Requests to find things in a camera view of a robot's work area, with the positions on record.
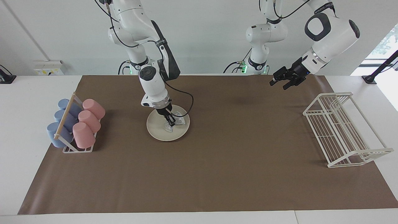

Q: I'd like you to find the pink plastic cup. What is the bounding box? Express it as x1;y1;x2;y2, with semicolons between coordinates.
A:
78;110;101;133
82;99;106;120
72;122;96;149

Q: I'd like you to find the brown table mat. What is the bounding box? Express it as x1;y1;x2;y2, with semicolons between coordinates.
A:
18;75;398;215

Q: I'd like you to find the white wall socket box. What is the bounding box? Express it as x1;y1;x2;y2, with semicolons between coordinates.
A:
34;60;65;76

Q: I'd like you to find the black right base cable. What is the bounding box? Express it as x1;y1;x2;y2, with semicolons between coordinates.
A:
118;61;132;75

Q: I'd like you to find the cup rack with wooden bar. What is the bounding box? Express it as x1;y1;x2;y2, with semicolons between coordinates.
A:
54;92;101;153

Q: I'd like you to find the black base cable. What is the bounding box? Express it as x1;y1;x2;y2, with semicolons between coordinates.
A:
223;47;252;74
118;61;132;75

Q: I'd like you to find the blue plastic cup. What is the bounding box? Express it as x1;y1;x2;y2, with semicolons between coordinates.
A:
54;110;78;133
47;122;74;148
58;99;83;118

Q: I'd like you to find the cream round plate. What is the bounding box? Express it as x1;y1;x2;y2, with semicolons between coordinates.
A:
146;104;190;142

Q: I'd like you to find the white wire dish rack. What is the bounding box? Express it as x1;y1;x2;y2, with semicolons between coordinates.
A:
303;91;394;168

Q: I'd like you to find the black clamp stand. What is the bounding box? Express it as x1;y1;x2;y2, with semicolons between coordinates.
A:
362;50;398;84

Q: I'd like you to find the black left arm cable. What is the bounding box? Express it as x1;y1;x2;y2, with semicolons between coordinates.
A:
273;0;311;20

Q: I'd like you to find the black left base cable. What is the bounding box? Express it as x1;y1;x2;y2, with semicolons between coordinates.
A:
223;47;252;74

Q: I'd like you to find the black desk mount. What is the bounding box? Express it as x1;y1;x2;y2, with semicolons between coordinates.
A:
0;64;16;84

